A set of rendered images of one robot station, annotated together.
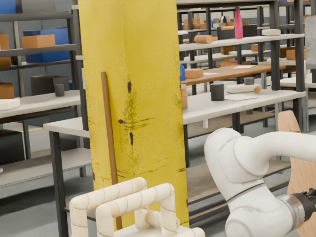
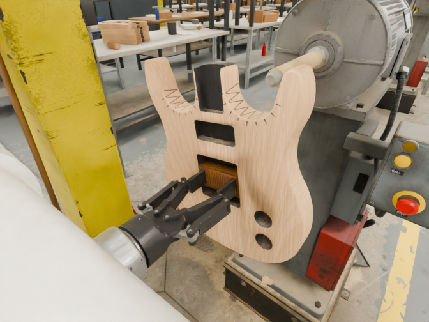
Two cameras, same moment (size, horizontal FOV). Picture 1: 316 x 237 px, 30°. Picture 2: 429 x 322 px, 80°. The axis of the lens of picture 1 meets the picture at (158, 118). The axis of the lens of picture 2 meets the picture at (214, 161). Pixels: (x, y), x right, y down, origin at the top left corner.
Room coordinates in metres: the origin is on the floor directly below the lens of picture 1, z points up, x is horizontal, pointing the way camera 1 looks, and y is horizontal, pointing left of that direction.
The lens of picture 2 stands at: (1.14, -0.40, 1.38)
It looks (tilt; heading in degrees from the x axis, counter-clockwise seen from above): 34 degrees down; 350
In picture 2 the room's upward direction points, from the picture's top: straight up
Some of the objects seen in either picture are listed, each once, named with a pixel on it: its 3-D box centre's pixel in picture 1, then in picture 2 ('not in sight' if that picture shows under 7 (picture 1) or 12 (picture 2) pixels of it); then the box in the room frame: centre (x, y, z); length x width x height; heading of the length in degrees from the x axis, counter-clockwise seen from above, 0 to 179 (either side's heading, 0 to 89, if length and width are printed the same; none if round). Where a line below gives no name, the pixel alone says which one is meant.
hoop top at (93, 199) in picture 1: (110, 194); not in sight; (1.18, 0.11, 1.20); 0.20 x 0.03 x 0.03; 134
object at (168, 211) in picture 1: (168, 212); not in sight; (1.18, -0.01, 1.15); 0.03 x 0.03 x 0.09
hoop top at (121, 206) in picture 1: (137, 201); not in sight; (1.12, 0.05, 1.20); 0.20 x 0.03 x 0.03; 134
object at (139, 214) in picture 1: (141, 205); not in sight; (1.24, 0.05, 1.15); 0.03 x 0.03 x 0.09
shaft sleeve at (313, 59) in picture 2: not in sight; (297, 67); (1.62, -0.64, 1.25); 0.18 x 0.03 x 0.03; 132
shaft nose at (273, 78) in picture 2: not in sight; (272, 79); (1.55, -0.56, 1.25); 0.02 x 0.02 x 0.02; 42
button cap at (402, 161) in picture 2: not in sight; (403, 160); (1.52, -0.87, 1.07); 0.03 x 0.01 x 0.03; 42
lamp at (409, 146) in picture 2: not in sight; (409, 147); (1.52, -0.87, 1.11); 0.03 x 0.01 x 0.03; 42
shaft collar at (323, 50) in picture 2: not in sight; (316, 57); (1.68, -0.71, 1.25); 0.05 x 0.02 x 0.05; 42
